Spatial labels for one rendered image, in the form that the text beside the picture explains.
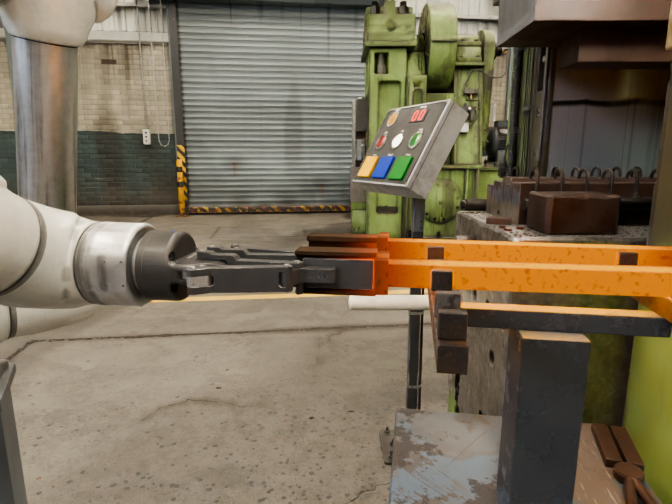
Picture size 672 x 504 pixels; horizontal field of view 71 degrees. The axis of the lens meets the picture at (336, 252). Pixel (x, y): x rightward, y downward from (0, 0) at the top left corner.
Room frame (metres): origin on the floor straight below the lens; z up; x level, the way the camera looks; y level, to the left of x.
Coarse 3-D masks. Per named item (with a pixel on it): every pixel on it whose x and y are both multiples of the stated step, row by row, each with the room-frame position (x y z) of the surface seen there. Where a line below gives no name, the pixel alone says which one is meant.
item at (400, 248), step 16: (320, 240) 0.58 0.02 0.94; (336, 240) 0.58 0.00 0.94; (352, 240) 0.58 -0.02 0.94; (368, 240) 0.57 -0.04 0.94; (384, 240) 0.56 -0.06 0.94; (400, 240) 0.58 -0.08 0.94; (416, 240) 0.58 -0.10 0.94; (432, 240) 0.58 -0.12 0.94; (448, 240) 0.58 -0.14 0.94; (464, 240) 0.58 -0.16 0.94; (400, 256) 0.56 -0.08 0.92; (416, 256) 0.56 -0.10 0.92; (448, 256) 0.55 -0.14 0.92; (464, 256) 0.55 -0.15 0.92; (480, 256) 0.55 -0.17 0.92; (496, 256) 0.54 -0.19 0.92; (512, 256) 0.54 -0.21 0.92; (528, 256) 0.54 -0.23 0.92; (544, 256) 0.53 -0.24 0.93; (560, 256) 0.53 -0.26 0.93; (576, 256) 0.53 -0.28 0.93; (592, 256) 0.52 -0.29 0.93; (608, 256) 0.52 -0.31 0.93; (640, 256) 0.52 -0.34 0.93; (656, 256) 0.51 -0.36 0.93
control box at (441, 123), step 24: (384, 120) 1.66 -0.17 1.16; (408, 120) 1.51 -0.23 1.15; (432, 120) 1.39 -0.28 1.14; (456, 120) 1.38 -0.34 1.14; (384, 144) 1.56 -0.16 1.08; (408, 144) 1.43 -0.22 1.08; (432, 144) 1.35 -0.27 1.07; (360, 168) 1.62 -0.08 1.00; (432, 168) 1.35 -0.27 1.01; (384, 192) 1.53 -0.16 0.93; (408, 192) 1.36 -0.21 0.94
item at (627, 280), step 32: (320, 256) 0.45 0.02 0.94; (352, 256) 0.45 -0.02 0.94; (384, 256) 0.45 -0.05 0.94; (320, 288) 0.45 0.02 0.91; (384, 288) 0.43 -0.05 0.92; (480, 288) 0.43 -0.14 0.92; (512, 288) 0.42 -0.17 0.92; (544, 288) 0.42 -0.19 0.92; (576, 288) 0.42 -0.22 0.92; (608, 288) 0.41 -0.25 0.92; (640, 288) 0.41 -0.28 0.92
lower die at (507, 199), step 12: (516, 180) 0.92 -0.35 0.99; (528, 180) 0.92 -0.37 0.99; (540, 180) 0.92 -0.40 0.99; (552, 180) 0.92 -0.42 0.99; (576, 180) 0.92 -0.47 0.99; (600, 180) 0.92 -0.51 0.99; (624, 180) 0.92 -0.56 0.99; (648, 180) 0.92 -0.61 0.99; (492, 192) 1.03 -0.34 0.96; (504, 192) 0.96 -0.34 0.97; (516, 192) 0.89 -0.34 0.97; (528, 192) 0.87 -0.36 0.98; (624, 192) 0.87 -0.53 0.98; (648, 192) 0.87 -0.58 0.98; (492, 204) 1.03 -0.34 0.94; (504, 204) 0.95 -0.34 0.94; (516, 204) 0.89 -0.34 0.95; (504, 216) 0.95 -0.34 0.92; (516, 216) 0.88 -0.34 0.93; (624, 216) 0.87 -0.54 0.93; (636, 216) 0.87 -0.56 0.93; (648, 216) 0.87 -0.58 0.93
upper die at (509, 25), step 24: (504, 0) 1.04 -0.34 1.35; (528, 0) 0.90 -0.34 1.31; (552, 0) 0.87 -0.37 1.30; (576, 0) 0.87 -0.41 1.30; (600, 0) 0.87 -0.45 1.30; (624, 0) 0.87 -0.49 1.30; (648, 0) 0.87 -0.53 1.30; (504, 24) 1.03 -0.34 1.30; (528, 24) 0.90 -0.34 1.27; (552, 24) 0.89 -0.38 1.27; (576, 24) 0.89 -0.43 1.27; (600, 24) 0.89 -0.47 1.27; (624, 24) 0.89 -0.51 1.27; (648, 24) 0.89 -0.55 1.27
